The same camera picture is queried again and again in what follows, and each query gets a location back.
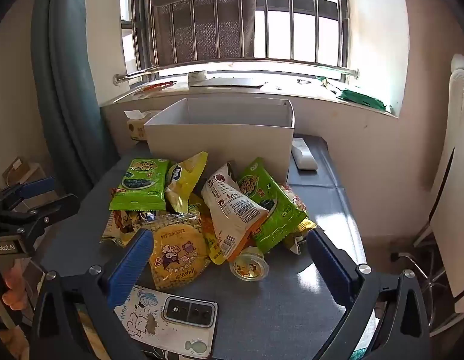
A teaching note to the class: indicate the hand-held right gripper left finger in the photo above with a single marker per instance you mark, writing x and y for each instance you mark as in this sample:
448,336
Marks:
130,266

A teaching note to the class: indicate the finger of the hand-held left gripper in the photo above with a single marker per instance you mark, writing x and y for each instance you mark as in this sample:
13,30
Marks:
55,208
36,186

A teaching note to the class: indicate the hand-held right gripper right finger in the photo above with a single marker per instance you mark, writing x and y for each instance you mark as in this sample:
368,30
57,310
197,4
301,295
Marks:
329,270

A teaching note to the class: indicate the round yellow cracker packet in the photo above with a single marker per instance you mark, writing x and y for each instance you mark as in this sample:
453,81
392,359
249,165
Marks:
177,258

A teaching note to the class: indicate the clear jelly cup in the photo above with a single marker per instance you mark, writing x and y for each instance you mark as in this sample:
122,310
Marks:
248,266

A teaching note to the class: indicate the white cardboard box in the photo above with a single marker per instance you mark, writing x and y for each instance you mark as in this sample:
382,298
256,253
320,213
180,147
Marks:
217,146

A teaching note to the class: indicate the person's left hand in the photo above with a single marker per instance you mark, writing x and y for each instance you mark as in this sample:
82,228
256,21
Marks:
16,285

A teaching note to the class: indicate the brown cardboard box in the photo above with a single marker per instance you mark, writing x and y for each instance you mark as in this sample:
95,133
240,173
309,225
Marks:
19,168

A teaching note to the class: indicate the brown yellow snack packet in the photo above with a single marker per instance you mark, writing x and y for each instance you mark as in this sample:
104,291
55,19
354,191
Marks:
119,227

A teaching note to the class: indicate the yellow green snack packet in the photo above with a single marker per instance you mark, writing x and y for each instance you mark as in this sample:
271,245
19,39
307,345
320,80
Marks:
303,228

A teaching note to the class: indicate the phone with cartoon case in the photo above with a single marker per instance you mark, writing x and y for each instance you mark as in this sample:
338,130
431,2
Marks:
171,326

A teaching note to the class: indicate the clear round cake packet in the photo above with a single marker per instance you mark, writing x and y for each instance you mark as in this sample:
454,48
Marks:
295,198

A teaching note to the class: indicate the green seaweed snack packet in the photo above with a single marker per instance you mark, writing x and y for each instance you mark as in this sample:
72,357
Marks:
140,187
273,210

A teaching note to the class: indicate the teal curtain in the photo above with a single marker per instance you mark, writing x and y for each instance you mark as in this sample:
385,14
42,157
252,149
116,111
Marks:
70,101

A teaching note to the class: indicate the yellow cartoon snack packet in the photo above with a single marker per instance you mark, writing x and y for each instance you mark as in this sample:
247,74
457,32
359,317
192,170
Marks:
185,180

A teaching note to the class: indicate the white orange snack packet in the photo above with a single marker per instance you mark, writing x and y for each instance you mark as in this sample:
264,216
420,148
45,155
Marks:
232,213

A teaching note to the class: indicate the beige tissue pack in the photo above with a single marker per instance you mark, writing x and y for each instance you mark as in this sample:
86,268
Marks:
136,129

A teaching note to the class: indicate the white remote control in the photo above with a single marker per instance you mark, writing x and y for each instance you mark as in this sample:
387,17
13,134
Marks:
303,153

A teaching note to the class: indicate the orange pens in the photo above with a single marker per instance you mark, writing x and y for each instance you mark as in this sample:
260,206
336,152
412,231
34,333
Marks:
156,86

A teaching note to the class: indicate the green cloth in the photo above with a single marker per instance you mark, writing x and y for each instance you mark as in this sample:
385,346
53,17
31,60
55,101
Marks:
359,95

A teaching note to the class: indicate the grey hanging cloth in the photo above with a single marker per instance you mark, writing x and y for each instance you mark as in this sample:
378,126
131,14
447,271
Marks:
209,26

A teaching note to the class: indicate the metal window grille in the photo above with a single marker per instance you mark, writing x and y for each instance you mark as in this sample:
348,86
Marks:
329,26

